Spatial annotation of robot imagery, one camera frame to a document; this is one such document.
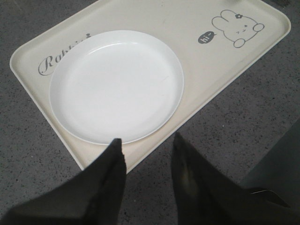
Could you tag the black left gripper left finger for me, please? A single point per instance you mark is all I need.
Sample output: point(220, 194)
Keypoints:
point(92, 197)

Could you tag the white round plate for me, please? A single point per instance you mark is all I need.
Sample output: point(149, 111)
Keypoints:
point(118, 84)

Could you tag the beige rabbit serving tray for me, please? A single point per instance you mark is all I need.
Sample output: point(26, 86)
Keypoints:
point(214, 40)

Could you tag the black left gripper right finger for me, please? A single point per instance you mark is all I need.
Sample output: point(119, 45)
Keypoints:
point(204, 196)

